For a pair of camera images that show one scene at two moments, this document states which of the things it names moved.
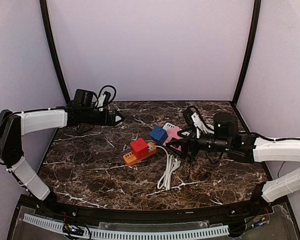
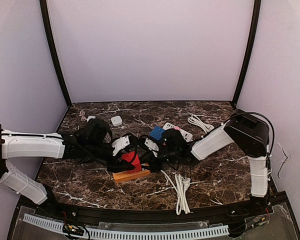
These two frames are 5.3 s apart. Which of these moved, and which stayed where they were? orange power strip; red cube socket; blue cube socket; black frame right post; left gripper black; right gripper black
Moved: right gripper black; orange power strip; left gripper black; red cube socket
Stayed: blue cube socket; black frame right post
